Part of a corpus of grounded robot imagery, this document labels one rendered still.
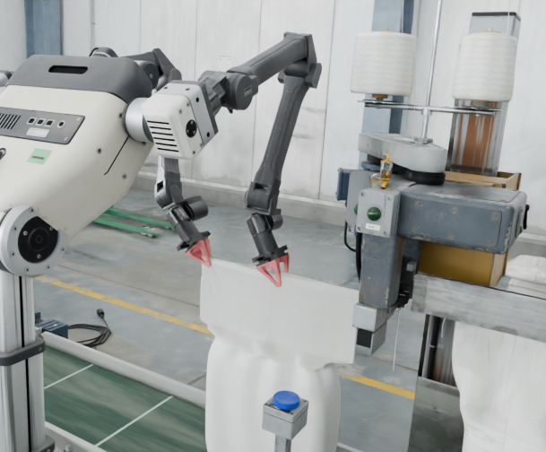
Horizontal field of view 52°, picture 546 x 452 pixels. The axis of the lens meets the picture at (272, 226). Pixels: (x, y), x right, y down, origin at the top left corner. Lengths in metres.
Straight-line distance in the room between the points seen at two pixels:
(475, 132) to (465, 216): 0.52
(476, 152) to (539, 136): 4.68
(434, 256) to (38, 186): 0.96
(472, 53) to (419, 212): 0.44
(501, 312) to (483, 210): 0.30
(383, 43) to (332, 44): 5.47
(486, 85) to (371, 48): 0.30
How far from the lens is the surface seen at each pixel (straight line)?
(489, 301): 1.38
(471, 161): 1.67
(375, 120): 6.23
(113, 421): 2.12
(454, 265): 1.51
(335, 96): 6.90
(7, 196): 1.20
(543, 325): 1.38
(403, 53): 1.52
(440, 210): 1.19
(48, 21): 9.60
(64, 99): 1.29
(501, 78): 1.46
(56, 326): 2.84
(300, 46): 1.54
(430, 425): 1.79
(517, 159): 6.37
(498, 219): 1.17
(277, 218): 1.60
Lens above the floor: 1.51
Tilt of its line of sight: 13 degrees down
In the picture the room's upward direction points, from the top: 4 degrees clockwise
